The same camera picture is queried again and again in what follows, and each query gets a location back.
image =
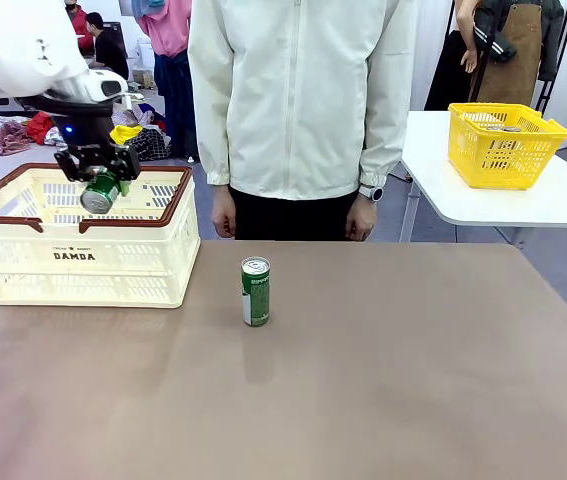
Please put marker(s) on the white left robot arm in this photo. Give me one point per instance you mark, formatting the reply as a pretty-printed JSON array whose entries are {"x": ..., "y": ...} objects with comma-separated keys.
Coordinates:
[{"x": 8, "y": 55}]

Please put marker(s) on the person in black shirt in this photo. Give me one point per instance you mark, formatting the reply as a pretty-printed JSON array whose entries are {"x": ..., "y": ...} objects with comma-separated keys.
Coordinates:
[{"x": 110, "y": 52}]

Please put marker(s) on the person's left hand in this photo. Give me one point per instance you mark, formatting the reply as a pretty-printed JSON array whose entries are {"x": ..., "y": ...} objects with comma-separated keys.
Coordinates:
[{"x": 362, "y": 220}]

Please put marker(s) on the pink patterned cloth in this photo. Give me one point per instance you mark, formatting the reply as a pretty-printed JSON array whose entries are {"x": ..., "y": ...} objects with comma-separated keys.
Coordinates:
[{"x": 8, "y": 140}]

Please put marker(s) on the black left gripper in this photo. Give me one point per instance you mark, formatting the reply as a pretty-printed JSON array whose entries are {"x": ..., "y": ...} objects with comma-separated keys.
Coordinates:
[{"x": 88, "y": 125}]

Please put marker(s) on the person's right hand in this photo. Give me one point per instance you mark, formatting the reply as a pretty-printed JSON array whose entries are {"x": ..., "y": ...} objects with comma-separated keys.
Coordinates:
[{"x": 224, "y": 215}]

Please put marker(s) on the yellow cloth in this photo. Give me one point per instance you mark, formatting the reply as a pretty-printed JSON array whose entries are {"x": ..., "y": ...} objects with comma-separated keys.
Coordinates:
[{"x": 125, "y": 132}]

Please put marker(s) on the black hanging garment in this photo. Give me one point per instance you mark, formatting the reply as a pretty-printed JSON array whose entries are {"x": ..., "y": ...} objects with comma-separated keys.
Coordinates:
[{"x": 448, "y": 80}]

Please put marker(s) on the yellow plastic basket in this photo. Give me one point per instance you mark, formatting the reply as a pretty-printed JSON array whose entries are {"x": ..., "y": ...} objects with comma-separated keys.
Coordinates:
[{"x": 538, "y": 155}]

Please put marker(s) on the silver wristwatch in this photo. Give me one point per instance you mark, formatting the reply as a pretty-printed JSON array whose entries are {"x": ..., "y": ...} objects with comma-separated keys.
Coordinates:
[{"x": 373, "y": 193}]

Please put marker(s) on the person in red top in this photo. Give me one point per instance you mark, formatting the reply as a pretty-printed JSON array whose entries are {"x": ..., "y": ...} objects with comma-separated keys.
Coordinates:
[{"x": 80, "y": 25}]

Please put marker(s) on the red cloth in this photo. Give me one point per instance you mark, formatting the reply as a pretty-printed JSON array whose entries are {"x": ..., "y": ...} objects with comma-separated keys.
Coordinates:
[{"x": 39, "y": 127}]

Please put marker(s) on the green drink can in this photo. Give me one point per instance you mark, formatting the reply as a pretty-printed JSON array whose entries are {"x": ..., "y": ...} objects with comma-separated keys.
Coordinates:
[
  {"x": 100, "y": 194},
  {"x": 255, "y": 295}
]

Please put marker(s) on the person in pink shirt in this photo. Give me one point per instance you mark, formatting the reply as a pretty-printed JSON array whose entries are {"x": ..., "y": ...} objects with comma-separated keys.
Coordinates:
[{"x": 170, "y": 25}]

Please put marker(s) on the white side table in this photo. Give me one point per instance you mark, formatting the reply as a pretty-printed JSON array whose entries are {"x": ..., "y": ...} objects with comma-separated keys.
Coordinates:
[{"x": 513, "y": 205}]

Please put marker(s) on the cardboard box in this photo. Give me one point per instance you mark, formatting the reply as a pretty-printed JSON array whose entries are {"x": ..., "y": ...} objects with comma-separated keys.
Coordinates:
[{"x": 144, "y": 79}]

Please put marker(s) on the person in cream jacket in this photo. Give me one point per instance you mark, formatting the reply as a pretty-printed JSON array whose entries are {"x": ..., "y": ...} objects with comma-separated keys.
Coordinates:
[{"x": 293, "y": 100}]

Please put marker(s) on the person's left forearm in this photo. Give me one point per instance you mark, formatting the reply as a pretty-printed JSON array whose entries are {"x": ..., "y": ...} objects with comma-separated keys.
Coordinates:
[{"x": 388, "y": 145}]

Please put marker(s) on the drink can with silver lid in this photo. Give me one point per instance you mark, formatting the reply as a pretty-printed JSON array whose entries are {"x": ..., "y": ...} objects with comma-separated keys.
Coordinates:
[{"x": 495, "y": 128}]

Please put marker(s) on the person's right forearm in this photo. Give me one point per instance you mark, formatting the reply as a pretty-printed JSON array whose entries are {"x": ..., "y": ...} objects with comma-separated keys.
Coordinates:
[{"x": 210, "y": 145}]

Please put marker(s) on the figure in brown apron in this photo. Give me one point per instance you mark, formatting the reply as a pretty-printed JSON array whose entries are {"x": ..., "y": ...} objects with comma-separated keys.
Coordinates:
[{"x": 518, "y": 60}]

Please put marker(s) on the black white checkered cloth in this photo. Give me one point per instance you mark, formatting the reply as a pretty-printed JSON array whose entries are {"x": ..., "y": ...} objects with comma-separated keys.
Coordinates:
[{"x": 153, "y": 145}]

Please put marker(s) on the cream plastic shopping basket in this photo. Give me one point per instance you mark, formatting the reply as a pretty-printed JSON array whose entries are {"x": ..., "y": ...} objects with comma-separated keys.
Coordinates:
[{"x": 73, "y": 280}]

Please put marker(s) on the lilac plaid cloth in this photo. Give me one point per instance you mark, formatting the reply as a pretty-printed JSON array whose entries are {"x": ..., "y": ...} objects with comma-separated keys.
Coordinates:
[{"x": 135, "y": 116}]

